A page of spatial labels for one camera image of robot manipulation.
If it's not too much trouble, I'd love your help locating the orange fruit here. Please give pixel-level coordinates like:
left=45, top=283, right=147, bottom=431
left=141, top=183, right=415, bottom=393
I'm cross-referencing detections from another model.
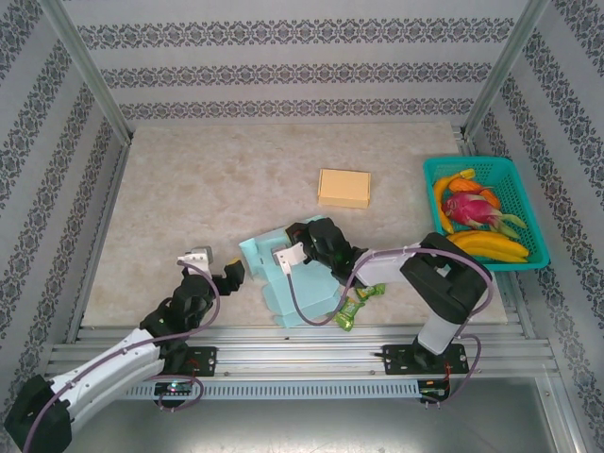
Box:
left=446, top=174, right=501, bottom=209

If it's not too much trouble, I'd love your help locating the aluminium frame post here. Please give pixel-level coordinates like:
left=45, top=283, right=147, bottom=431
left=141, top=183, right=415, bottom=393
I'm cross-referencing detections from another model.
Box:
left=40, top=0, right=133, bottom=145
left=460, top=0, right=551, bottom=138

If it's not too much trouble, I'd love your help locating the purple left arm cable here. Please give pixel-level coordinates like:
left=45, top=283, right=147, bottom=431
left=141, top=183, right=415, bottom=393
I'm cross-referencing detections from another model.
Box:
left=21, top=261, right=223, bottom=453

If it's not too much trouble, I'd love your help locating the aluminium frame rail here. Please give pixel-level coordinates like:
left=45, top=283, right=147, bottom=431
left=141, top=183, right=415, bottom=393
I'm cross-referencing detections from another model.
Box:
left=44, top=325, right=561, bottom=378

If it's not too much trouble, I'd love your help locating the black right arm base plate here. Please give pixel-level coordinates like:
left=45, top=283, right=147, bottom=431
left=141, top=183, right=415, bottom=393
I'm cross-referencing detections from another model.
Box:
left=382, top=343, right=471, bottom=377

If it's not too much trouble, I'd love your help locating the teal plastic basket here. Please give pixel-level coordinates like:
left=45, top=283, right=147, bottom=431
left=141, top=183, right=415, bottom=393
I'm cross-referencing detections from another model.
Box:
left=422, top=156, right=552, bottom=273

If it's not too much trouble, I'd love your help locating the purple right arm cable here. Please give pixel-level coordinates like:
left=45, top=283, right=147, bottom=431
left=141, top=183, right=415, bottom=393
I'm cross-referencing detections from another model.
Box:
left=285, top=247, right=495, bottom=410

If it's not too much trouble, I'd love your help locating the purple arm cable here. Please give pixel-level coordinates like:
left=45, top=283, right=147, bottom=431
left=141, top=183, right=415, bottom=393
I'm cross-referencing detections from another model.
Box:
left=285, top=247, right=495, bottom=410
left=21, top=261, right=223, bottom=453

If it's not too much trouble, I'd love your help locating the orange paper box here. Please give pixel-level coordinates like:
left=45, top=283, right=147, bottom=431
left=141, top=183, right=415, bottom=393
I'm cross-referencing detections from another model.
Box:
left=316, top=168, right=373, bottom=210

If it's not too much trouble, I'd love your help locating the pink dragon fruit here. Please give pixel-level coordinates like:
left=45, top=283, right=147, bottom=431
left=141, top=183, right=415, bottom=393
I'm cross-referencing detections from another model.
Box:
left=441, top=191, right=528, bottom=237

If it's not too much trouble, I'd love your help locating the yellow banana bunch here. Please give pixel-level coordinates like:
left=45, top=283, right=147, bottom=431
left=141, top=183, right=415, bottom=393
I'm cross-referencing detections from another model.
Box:
left=446, top=229, right=532, bottom=264

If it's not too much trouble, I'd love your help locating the light blue paper box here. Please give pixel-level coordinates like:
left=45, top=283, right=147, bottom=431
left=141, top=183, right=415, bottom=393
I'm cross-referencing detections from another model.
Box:
left=238, top=215, right=348, bottom=329

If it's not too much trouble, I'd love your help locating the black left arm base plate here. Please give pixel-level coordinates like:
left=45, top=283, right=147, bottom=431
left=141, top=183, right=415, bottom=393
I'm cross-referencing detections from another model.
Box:
left=155, top=346, right=219, bottom=378

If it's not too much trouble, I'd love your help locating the large green candy packet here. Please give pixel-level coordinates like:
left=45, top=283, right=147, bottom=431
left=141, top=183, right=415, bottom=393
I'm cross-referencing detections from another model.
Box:
left=333, top=301, right=367, bottom=331

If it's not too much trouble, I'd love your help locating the single curved yellow banana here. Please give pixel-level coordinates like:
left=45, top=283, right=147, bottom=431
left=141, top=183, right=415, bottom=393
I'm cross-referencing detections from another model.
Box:
left=432, top=176, right=457, bottom=235

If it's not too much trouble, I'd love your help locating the slotted grey cable duct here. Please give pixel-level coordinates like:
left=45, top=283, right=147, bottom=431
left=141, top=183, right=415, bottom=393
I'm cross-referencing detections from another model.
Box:
left=63, top=379, right=421, bottom=400

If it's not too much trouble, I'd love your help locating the small green candy packet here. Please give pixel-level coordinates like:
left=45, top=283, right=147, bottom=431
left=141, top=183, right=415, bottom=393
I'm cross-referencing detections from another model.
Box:
left=354, top=282, right=387, bottom=301

